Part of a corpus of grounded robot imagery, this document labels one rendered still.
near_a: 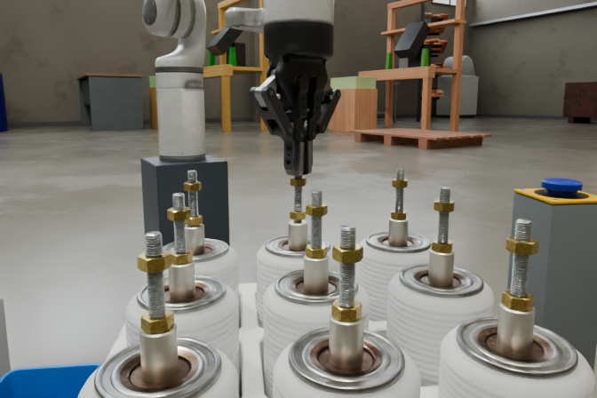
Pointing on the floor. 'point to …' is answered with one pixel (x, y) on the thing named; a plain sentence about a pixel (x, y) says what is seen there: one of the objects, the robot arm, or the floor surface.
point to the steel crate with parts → (580, 101)
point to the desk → (111, 101)
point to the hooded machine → (469, 90)
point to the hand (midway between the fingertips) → (298, 157)
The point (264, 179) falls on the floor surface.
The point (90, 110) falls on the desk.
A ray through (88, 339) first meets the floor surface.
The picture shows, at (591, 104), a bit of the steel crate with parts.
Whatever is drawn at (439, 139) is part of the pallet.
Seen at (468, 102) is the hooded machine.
